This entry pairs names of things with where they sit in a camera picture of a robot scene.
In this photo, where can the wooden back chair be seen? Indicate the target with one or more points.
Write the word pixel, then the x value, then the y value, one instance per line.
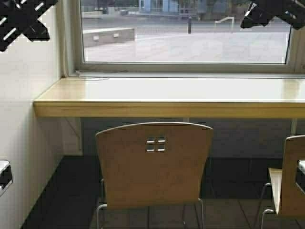
pixel 287 184
pixel 152 164

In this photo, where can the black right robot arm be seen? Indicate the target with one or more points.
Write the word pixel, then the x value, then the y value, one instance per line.
pixel 261 12

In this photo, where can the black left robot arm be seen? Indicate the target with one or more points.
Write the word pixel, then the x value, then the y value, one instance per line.
pixel 21 17

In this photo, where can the concrete bench outside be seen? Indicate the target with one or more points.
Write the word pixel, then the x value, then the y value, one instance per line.
pixel 102 36

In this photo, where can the long wooden counter table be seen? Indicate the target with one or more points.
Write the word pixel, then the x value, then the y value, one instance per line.
pixel 254 98

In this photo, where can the black bollard outside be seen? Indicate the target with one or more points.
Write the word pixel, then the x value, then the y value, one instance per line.
pixel 189 25

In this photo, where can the right base platform edge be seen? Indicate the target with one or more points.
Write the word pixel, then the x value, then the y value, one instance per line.
pixel 301 166

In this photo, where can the base platform edge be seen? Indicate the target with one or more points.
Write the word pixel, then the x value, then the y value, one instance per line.
pixel 6 176
pixel 301 166

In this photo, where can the left base platform edge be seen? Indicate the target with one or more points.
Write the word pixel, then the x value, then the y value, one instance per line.
pixel 6 176

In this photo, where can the white window frame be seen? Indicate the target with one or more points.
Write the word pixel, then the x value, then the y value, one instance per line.
pixel 217 43

